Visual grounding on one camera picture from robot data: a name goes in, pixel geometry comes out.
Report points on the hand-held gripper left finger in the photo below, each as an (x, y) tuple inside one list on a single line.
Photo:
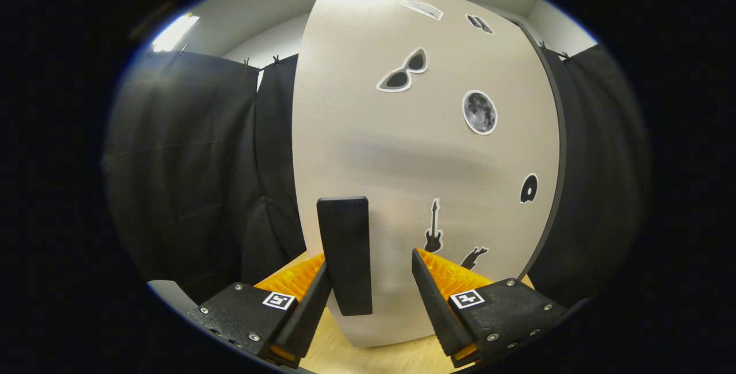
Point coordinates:
[(307, 319)]

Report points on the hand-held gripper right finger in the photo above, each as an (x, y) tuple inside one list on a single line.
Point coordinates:
[(437, 310)]

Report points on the white shoe cabinet door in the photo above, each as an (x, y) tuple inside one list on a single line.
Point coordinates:
[(402, 161)]

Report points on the black backdrop cloth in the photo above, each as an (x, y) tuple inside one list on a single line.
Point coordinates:
[(184, 161)]

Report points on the ceiling light panel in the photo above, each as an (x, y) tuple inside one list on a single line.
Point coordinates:
[(172, 33)]

